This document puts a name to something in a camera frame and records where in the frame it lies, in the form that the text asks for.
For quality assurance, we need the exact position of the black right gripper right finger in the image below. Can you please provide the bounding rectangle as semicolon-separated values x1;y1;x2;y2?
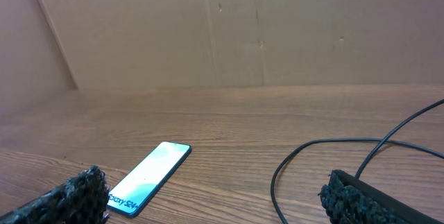
318;170;443;224

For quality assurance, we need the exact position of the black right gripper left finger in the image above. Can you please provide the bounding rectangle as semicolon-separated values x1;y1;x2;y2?
1;165;110;224

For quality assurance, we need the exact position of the Samsung Galaxy smartphone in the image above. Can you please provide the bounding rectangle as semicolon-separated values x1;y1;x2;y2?
107;141;191;218

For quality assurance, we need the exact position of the black charger cable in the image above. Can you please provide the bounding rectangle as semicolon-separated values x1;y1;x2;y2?
270;98;444;224

